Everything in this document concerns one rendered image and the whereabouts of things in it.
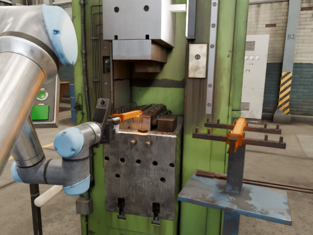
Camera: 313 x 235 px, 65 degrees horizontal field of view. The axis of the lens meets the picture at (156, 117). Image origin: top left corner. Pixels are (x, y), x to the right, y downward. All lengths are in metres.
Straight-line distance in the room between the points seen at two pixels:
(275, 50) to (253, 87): 1.19
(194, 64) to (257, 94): 5.19
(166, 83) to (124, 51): 0.53
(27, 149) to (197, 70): 0.89
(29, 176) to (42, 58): 0.41
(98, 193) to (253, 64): 5.36
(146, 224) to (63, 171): 0.76
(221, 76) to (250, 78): 5.10
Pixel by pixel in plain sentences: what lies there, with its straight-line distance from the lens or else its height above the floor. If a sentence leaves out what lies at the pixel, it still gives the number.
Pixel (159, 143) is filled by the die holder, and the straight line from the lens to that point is 1.19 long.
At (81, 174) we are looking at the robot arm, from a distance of 0.73.
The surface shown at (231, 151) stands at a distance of 0.76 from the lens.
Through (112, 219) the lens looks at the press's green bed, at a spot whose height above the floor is 0.42.
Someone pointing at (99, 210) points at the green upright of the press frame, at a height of 0.32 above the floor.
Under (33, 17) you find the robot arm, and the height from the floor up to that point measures 1.31.
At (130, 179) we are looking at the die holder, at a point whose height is 0.67.
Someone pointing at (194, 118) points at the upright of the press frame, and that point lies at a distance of 1.34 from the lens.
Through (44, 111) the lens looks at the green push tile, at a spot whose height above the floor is 1.02.
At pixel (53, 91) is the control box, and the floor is 1.11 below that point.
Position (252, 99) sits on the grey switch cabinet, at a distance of 6.44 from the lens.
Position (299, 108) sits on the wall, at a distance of 7.14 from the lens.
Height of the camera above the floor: 1.21
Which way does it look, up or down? 11 degrees down
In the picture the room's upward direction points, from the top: 1 degrees clockwise
